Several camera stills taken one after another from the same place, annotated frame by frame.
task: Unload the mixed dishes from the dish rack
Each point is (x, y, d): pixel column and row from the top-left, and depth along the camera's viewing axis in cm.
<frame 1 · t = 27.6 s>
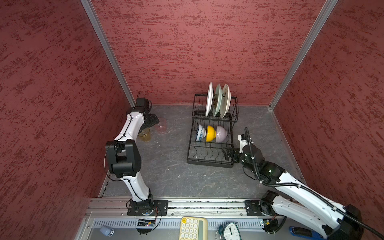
left hand: (150, 127, 91), fingers open
right hand: (228, 152, 78), fingers open
pink drinking glass: (161, 127, 109), on the table

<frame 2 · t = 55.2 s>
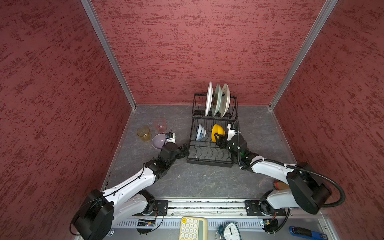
left hand: (182, 147, 84), fingers open
right hand: (217, 137, 87), fingers open
the named things where they were.

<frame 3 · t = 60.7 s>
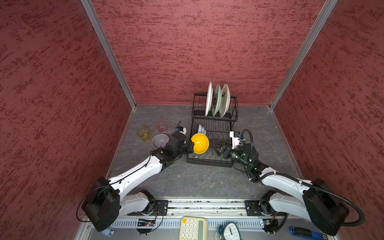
left hand: (193, 146, 82), fingers closed
right hand: (213, 146, 79), fingers open
the named things where they were.

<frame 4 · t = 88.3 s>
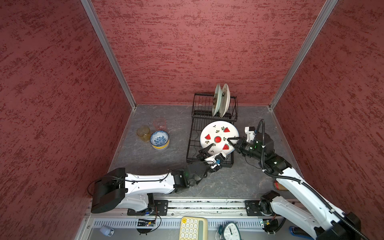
left hand: (215, 150, 72), fingers open
right hand: (226, 142, 74), fingers closed
blue floral white bowl: (159, 138, 97), point 6 cm above the table
the other named things where they were.

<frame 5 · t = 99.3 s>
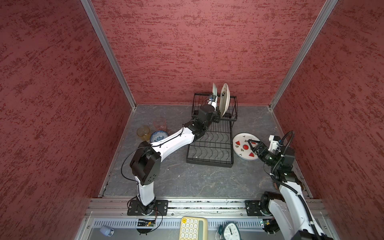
left hand: (216, 109, 83), fingers closed
right hand: (248, 146, 80), fingers open
the named things where they were.

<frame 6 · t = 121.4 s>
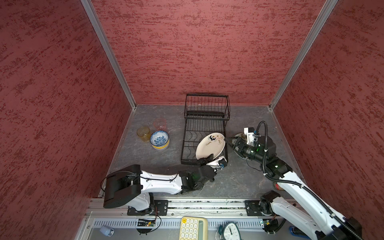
left hand: (211, 156, 78), fingers closed
right hand: (225, 146, 73), fingers open
yellow bowl: (161, 147, 91), point 7 cm above the table
the other named things where they were.

